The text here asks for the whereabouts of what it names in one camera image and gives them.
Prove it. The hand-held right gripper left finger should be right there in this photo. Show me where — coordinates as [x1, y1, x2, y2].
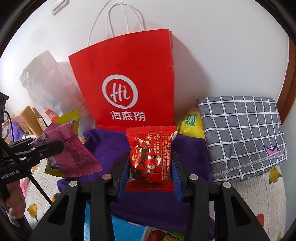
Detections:
[29, 152, 131, 241]

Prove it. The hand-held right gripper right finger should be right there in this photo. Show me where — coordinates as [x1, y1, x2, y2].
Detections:
[171, 152, 271, 241]

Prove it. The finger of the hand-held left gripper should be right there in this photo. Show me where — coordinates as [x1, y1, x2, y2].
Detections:
[22, 153, 51, 168]
[23, 140, 64, 158]

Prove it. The small pink snack packet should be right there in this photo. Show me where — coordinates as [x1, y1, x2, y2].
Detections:
[31, 123, 103, 178]

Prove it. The yellow-edged pink snack packet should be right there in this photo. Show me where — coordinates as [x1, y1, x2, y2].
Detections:
[45, 109, 80, 176]

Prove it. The red snack packet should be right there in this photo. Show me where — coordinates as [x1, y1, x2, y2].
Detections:
[125, 126, 178, 192]

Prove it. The green snack packet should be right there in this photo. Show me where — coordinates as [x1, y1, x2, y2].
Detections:
[165, 232, 185, 241]

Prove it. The person's left hand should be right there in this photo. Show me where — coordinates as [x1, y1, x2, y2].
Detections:
[0, 179, 26, 220]

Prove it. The purple fluffy item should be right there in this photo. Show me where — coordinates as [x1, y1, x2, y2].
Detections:
[10, 122, 23, 142]

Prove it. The purple towel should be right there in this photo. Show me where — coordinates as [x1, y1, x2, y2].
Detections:
[57, 128, 215, 241]

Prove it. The wooden furniture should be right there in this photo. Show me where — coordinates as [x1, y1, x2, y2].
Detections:
[20, 105, 44, 136]

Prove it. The blue tissue pack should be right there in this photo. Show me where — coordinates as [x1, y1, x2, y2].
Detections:
[84, 202, 148, 241]

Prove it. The white plastic bag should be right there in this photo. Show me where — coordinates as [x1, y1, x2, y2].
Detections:
[20, 50, 89, 130]

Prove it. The yellow packet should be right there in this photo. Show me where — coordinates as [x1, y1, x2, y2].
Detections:
[176, 107, 206, 139]

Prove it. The grey checked cloth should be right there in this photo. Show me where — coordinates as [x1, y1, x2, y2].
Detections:
[196, 96, 287, 183]

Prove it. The fruit print table cover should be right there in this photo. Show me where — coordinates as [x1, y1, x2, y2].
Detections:
[22, 160, 292, 241]

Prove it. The red paper bag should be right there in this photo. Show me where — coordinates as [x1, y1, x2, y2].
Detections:
[68, 0, 176, 133]

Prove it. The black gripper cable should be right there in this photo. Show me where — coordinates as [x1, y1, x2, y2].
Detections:
[0, 111, 53, 204]

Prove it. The wooden door frame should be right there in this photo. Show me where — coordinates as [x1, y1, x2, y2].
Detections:
[276, 37, 296, 130]

